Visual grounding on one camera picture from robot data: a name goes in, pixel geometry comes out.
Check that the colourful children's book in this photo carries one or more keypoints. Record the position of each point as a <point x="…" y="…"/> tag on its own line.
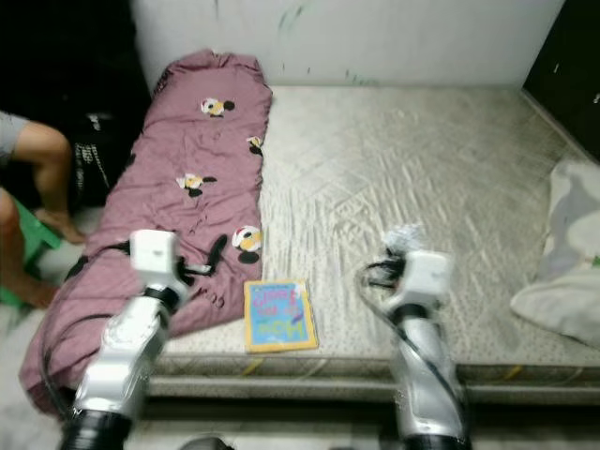
<point x="281" y="317"/>

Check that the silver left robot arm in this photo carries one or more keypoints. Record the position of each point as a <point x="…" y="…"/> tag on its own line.
<point x="117" y="366"/>

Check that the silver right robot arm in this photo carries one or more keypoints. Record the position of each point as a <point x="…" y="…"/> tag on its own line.
<point x="427" y="375"/>

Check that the grey patterned quilted mattress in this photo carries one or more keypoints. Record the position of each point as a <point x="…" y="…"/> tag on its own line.
<point x="394" y="178"/>

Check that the pink quilt with cartoon print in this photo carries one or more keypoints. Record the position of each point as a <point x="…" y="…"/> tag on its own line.
<point x="197" y="141"/>

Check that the thin patterned under mattress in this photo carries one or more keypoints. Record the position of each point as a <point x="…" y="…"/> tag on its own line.
<point x="337" y="392"/>

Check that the black bag with white print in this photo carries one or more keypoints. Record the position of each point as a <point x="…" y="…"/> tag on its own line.
<point x="101" y="159"/>

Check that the green plastic stool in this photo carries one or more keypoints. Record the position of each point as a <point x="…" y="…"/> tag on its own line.
<point x="42" y="239"/>

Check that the silver left robot leg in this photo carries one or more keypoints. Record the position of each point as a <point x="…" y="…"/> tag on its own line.
<point x="202" y="444"/>

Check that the white pillow with tree print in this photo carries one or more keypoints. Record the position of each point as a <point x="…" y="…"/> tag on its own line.
<point x="562" y="291"/>

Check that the person in grey shorts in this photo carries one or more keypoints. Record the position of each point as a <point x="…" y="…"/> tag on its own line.
<point x="47" y="159"/>

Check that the black tufted headboard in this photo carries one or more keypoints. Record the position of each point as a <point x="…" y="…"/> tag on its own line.
<point x="567" y="56"/>

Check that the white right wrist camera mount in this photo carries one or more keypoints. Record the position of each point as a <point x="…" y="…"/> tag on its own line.
<point x="425" y="274"/>

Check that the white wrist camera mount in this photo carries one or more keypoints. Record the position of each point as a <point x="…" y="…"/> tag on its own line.
<point x="153" y="255"/>
<point x="425" y="274"/>

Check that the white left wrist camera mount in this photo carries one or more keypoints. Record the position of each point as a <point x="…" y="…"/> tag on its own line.
<point x="153" y="255"/>

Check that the dark bed frame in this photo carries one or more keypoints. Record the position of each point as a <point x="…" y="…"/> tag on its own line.
<point x="337" y="420"/>

